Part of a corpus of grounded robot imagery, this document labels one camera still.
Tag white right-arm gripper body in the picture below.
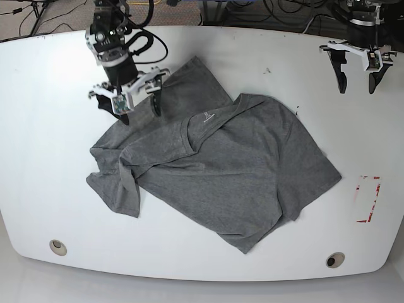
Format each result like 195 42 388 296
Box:
88 67 170 114

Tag white left-arm gripper body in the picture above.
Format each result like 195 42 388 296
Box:
319 41 397 71

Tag grey t-shirt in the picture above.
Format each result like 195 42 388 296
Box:
86 57 342 253

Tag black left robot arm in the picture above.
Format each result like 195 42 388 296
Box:
319 1 398 94

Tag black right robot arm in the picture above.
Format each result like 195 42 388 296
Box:
85 1 170 125

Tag red tape marking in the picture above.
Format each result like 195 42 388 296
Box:
353 175 381 223

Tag black tripod stand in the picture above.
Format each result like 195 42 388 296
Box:
18 0 54 37

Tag left table grommet hole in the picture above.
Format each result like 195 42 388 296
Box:
49 240 67 256

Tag table grommet hole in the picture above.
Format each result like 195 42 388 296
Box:
49 240 67 256
326 252 345 269

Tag right table grommet hole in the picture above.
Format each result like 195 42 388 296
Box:
326 252 345 269

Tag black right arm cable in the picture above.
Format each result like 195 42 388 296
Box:
124 0 169 66

